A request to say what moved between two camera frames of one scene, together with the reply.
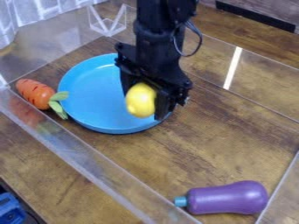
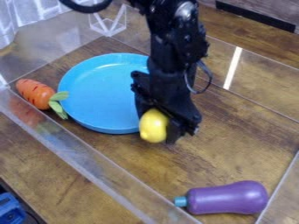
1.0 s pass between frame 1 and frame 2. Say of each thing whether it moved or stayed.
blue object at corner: stayed
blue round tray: stayed
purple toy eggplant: stayed
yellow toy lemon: moved
